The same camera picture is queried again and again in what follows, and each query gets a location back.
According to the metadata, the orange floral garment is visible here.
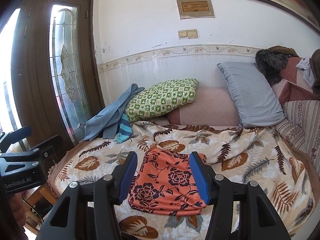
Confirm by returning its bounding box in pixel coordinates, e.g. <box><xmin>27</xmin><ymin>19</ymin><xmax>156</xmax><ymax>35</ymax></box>
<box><xmin>127</xmin><ymin>147</ymin><xmax>206</xmax><ymax>216</ymax></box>

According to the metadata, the leaf print blanket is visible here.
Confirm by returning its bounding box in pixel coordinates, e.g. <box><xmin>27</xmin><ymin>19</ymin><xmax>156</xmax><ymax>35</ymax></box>
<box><xmin>48</xmin><ymin>121</ymin><xmax>319</xmax><ymax>239</ymax></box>

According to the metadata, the teal striped sock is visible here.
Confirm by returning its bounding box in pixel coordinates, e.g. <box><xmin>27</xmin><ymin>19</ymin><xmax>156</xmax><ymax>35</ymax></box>
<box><xmin>114</xmin><ymin>113</ymin><xmax>133</xmax><ymax>144</ymax></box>

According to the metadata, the blue grey cloth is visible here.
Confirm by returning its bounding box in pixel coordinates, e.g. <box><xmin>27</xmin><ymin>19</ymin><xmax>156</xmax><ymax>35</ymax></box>
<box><xmin>83</xmin><ymin>83</ymin><xmax>145</xmax><ymax>141</ymax></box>

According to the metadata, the stained glass door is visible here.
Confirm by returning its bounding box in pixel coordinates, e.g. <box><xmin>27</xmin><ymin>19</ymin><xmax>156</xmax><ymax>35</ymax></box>
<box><xmin>1</xmin><ymin>0</ymin><xmax>103</xmax><ymax>155</ymax></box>

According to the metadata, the striped floral bedding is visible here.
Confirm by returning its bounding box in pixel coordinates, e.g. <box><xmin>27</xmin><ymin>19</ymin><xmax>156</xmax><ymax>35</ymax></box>
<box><xmin>276</xmin><ymin>100</ymin><xmax>320</xmax><ymax>172</ymax></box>

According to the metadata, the grey blue pillow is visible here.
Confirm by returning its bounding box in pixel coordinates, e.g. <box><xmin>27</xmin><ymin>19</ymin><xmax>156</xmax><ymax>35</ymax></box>
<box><xmin>217</xmin><ymin>61</ymin><xmax>286</xmax><ymax>128</ymax></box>

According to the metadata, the pink bolster pillow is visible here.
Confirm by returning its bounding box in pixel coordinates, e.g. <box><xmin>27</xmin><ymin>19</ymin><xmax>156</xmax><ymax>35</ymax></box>
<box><xmin>168</xmin><ymin>88</ymin><xmax>240</xmax><ymax>127</ymax></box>

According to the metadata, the green checkered pillow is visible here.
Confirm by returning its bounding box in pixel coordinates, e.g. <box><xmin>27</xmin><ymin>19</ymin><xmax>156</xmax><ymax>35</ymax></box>
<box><xmin>125</xmin><ymin>78</ymin><xmax>199</xmax><ymax>122</ymax></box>

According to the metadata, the dark furry garment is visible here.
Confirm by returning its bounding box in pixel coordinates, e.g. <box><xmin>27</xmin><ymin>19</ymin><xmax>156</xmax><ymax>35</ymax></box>
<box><xmin>255</xmin><ymin>49</ymin><xmax>288</xmax><ymax>86</ymax></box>

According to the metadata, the white blue cloth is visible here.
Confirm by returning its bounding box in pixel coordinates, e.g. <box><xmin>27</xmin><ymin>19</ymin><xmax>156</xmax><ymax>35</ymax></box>
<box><xmin>296</xmin><ymin>57</ymin><xmax>315</xmax><ymax>88</ymax></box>

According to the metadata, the brown fleece garment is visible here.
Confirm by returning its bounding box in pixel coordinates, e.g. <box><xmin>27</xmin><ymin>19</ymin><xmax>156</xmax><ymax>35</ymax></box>
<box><xmin>310</xmin><ymin>49</ymin><xmax>320</xmax><ymax>98</ymax></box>

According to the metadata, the beige wall switch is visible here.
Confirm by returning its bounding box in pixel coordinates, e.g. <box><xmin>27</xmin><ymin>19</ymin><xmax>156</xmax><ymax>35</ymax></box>
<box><xmin>178</xmin><ymin>29</ymin><xmax>198</xmax><ymax>39</ymax></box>

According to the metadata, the wall plaque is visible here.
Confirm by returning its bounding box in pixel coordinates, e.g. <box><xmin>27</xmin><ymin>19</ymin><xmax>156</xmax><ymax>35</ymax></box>
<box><xmin>176</xmin><ymin>0</ymin><xmax>215</xmax><ymax>20</ymax></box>

